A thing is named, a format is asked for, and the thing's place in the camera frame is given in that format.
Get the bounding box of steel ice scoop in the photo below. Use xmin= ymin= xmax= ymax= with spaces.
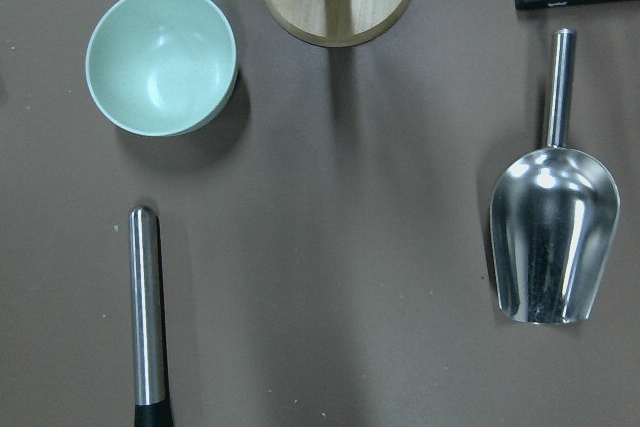
xmin=489 ymin=28 xmax=621 ymax=324

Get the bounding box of mint green bowl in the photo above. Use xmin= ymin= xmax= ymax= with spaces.
xmin=84 ymin=0 xmax=238 ymax=137

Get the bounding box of steel muddler black tip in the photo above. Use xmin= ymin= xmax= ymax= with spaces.
xmin=129 ymin=206 xmax=173 ymax=426

